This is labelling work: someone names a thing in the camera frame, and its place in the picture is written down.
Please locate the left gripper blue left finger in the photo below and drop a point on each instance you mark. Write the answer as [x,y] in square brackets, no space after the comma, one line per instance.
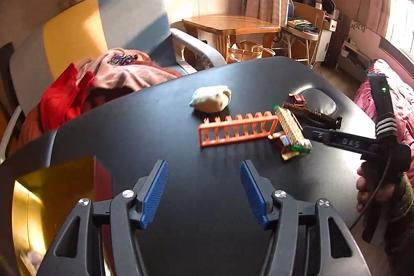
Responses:
[134,209]

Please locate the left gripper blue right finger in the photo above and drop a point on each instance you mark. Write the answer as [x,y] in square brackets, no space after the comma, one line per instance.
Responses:
[277,212]

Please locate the Ritter Kiss chocolate bar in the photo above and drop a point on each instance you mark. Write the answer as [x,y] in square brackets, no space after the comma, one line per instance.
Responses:
[282,143]

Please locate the orange plastic rack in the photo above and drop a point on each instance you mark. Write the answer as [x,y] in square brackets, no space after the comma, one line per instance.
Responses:
[236,129]

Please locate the red candy wrapper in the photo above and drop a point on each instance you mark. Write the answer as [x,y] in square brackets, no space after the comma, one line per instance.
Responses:
[298,100]

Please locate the person's right hand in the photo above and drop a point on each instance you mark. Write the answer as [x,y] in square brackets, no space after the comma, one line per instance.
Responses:
[383,195]

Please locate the gold tin box red rim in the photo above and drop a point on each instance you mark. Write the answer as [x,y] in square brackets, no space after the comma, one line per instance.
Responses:
[43,199]

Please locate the red cloth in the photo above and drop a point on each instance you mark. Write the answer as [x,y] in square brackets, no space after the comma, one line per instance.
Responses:
[64,99]

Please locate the pink garment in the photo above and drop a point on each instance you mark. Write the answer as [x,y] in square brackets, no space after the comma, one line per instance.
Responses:
[121,68]

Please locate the wicker basket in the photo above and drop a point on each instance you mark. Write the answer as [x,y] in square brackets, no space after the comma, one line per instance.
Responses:
[247,50]

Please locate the white folding chair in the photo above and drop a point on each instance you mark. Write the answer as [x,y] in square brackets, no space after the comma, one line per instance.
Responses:
[304,26]

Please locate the wooden side table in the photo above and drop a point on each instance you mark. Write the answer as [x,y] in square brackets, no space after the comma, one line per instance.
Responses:
[226,28]

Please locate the grey yellow armchair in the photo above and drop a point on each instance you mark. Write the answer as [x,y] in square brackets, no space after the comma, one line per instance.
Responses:
[90,29]

